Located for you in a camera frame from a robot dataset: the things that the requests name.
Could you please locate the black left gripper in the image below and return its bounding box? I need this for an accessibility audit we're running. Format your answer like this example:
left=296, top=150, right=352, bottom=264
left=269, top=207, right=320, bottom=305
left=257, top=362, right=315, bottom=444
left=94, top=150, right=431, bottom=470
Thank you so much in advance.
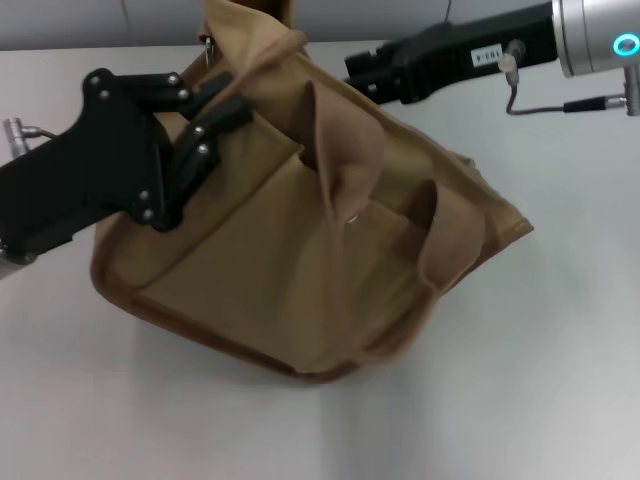
left=0, top=68, right=254, bottom=256

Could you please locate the left gripper cable with plug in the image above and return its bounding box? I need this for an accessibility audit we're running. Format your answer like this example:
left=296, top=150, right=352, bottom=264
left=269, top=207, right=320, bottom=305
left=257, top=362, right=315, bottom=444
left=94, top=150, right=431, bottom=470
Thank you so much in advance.
left=2, top=116, right=69, bottom=151

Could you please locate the gripper cable with plug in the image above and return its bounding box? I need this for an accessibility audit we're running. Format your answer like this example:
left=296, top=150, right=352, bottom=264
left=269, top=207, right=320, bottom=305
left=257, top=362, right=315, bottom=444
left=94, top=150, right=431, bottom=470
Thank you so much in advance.
left=2, top=116, right=69, bottom=151
left=502, top=39, right=640, bottom=117

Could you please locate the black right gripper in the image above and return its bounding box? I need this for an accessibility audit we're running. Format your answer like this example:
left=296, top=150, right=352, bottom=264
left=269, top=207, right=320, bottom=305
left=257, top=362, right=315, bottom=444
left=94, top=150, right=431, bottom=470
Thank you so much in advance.
left=343, top=1, right=565, bottom=106

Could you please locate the khaki canvas food bag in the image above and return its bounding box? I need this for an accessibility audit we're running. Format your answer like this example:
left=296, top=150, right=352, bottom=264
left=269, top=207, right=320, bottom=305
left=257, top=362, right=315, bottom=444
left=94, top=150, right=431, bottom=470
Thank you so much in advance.
left=89, top=0, right=535, bottom=386

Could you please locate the right gripper cable with plug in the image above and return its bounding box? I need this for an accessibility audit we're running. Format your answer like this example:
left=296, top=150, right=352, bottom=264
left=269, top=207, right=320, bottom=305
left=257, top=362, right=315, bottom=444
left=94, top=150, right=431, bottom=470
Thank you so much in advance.
left=502, top=39, right=640, bottom=117

